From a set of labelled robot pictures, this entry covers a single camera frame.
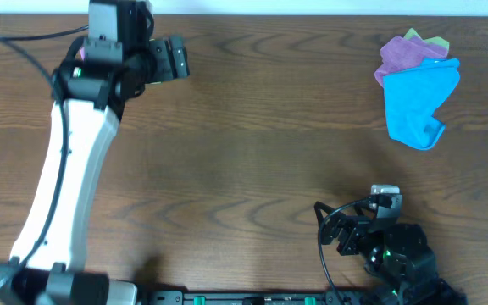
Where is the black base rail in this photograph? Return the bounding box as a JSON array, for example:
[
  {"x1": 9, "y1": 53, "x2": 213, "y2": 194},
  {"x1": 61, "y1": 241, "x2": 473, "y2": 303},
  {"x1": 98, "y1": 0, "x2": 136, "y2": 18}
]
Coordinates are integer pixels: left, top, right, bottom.
[{"x1": 136, "y1": 289, "x2": 380, "y2": 305}]

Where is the purple cloth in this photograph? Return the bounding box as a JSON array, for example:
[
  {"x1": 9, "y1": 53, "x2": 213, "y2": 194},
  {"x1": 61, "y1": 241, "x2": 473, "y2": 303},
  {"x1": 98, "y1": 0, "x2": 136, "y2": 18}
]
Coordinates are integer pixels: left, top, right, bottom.
[
  {"x1": 79, "y1": 47, "x2": 86, "y2": 61},
  {"x1": 374, "y1": 36, "x2": 449, "y2": 87}
]

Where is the blue cloth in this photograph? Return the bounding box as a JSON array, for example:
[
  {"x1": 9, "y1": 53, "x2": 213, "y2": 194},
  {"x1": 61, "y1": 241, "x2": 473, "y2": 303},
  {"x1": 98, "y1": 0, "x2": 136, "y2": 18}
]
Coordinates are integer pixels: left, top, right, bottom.
[{"x1": 384, "y1": 58, "x2": 460, "y2": 151}]

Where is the light green cloth in pile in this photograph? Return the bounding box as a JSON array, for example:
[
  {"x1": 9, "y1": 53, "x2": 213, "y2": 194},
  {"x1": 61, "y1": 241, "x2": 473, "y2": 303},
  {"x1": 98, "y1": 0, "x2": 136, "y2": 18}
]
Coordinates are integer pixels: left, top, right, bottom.
[{"x1": 403, "y1": 28, "x2": 450, "y2": 50}]

